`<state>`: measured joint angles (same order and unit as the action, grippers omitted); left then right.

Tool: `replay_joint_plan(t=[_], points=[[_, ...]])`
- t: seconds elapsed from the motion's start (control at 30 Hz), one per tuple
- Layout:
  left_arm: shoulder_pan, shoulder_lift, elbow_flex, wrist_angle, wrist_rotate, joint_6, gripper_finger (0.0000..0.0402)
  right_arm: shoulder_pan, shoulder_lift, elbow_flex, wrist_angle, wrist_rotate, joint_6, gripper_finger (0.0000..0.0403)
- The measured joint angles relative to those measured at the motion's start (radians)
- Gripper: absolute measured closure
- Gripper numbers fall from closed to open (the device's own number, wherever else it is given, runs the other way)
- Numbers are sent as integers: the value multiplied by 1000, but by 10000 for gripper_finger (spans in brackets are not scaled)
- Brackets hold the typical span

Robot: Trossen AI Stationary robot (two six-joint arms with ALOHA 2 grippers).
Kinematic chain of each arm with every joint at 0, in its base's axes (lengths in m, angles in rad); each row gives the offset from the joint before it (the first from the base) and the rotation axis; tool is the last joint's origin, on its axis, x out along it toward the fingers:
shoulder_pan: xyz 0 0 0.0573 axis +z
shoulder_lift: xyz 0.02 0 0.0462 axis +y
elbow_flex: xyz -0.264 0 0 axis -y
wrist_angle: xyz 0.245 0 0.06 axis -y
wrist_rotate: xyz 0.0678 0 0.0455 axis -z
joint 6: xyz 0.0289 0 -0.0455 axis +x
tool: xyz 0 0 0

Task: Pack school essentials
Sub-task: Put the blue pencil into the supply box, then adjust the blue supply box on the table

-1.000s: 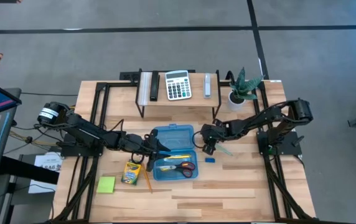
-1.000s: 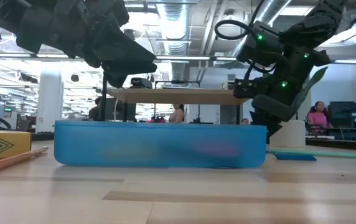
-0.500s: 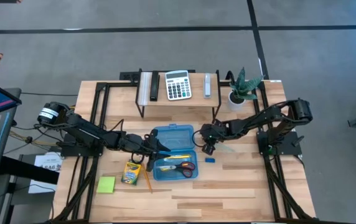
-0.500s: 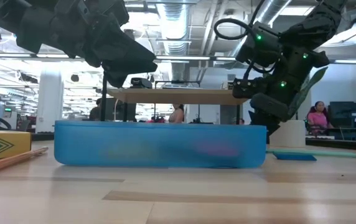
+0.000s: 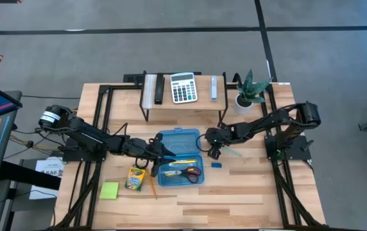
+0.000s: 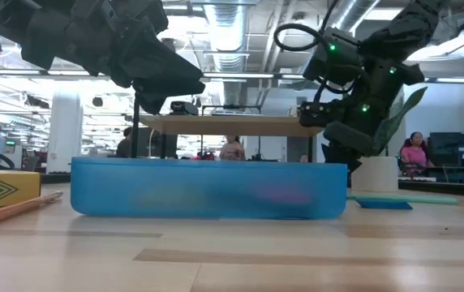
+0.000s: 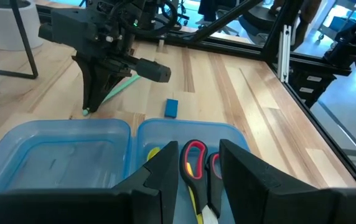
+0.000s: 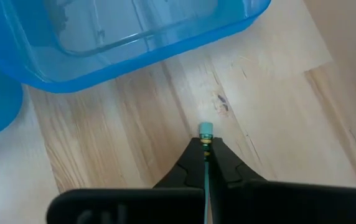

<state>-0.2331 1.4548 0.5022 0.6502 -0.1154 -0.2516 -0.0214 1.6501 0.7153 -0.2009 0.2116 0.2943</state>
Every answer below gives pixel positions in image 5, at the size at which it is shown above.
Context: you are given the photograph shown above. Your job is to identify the orange wooden pencil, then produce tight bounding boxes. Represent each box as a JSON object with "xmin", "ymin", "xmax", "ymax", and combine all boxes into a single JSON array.
[{"xmin": 146, "ymin": 176, "xmax": 158, "ymax": 201}]

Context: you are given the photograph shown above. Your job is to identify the red black scissors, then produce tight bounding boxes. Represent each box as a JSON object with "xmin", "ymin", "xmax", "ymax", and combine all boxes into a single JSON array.
[{"xmin": 164, "ymin": 166, "xmax": 203, "ymax": 185}]

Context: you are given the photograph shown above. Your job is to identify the white stapler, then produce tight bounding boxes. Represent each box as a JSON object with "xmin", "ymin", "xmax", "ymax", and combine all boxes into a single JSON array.
[{"xmin": 209, "ymin": 75, "xmax": 219, "ymax": 103}]

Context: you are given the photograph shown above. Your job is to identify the wooden shelf riser black legs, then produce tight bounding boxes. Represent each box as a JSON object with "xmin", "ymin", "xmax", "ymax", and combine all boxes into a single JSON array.
[{"xmin": 139, "ymin": 71, "xmax": 230, "ymax": 123}]

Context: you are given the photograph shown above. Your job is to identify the white desk calculator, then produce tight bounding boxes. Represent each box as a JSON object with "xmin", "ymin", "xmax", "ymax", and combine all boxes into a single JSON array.
[{"xmin": 169, "ymin": 72, "xmax": 199, "ymax": 105}]

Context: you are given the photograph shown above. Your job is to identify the white printed paper sheet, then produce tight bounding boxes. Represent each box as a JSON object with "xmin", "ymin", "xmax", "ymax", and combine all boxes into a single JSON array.
[{"xmin": 28, "ymin": 157, "xmax": 66, "ymax": 201}]

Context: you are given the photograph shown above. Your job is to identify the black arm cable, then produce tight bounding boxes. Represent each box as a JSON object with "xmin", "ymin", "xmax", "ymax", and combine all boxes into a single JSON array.
[
  {"xmin": 134, "ymin": 155, "xmax": 150, "ymax": 170},
  {"xmin": 195, "ymin": 133, "xmax": 209, "ymax": 152}
]

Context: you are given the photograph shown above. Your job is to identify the snake plant in white pot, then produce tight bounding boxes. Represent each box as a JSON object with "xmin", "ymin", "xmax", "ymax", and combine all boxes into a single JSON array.
[{"xmin": 234, "ymin": 68, "xmax": 273, "ymax": 116}]

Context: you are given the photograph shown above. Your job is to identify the yellow highlighter marker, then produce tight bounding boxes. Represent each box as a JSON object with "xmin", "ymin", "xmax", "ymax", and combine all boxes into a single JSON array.
[{"xmin": 167, "ymin": 158, "xmax": 199, "ymax": 166}]

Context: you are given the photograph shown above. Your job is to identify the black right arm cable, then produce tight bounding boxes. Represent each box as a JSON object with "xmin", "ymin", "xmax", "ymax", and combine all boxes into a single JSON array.
[{"xmin": 195, "ymin": 133, "xmax": 209, "ymax": 152}]

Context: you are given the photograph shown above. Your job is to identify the yellow green crayon box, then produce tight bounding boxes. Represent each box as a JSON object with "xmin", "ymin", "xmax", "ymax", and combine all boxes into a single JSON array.
[{"xmin": 124, "ymin": 164, "xmax": 147, "ymax": 192}]

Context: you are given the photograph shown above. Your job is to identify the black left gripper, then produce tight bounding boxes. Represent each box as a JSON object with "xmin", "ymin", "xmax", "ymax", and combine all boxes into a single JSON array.
[{"xmin": 128, "ymin": 132, "xmax": 176, "ymax": 178}]

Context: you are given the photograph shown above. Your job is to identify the blue plastic pencil box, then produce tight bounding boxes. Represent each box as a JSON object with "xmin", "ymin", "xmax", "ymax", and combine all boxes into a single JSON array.
[{"xmin": 157, "ymin": 127, "xmax": 206, "ymax": 188}]

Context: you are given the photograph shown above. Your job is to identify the green sticky note pad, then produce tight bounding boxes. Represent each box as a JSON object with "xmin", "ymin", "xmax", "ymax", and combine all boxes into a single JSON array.
[{"xmin": 99, "ymin": 181, "xmax": 121, "ymax": 201}]

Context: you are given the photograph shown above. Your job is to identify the bundle of cables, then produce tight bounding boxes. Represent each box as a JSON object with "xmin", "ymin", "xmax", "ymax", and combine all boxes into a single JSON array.
[{"xmin": 8, "ymin": 127, "xmax": 66, "ymax": 158}]

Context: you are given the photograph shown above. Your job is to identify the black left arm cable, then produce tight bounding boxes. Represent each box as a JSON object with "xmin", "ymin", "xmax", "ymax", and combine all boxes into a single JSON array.
[{"xmin": 134, "ymin": 155, "xmax": 150, "ymax": 170}]

